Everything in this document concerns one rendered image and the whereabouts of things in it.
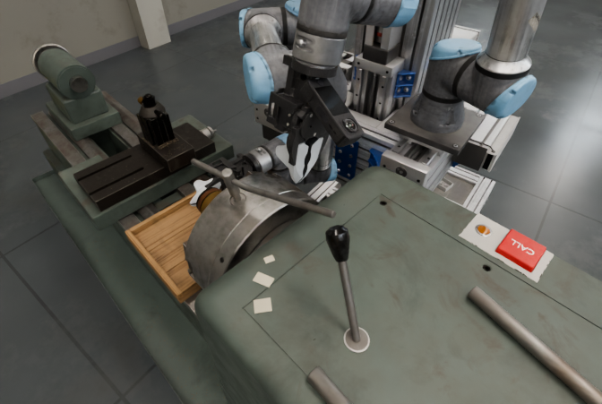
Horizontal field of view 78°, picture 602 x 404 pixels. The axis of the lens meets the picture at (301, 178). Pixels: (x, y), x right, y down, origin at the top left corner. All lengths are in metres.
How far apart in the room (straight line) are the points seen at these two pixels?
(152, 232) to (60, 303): 1.21
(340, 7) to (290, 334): 0.46
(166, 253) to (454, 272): 0.80
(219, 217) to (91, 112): 1.11
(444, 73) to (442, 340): 0.68
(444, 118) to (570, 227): 1.86
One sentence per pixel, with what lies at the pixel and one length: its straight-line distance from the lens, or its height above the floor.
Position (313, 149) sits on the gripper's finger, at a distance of 0.64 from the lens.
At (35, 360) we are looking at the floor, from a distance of 2.27.
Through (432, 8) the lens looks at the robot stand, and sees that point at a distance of 1.23.
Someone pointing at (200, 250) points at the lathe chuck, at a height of 1.16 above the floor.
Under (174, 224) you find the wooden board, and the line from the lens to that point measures 1.24.
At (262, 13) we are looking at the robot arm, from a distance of 1.22.
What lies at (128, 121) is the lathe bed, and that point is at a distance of 1.82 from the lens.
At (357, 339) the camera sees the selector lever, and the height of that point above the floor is 1.26.
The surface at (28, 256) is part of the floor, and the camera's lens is 2.69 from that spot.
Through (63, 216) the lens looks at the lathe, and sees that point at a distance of 1.96.
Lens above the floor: 1.77
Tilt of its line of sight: 42 degrees down
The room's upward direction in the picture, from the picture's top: straight up
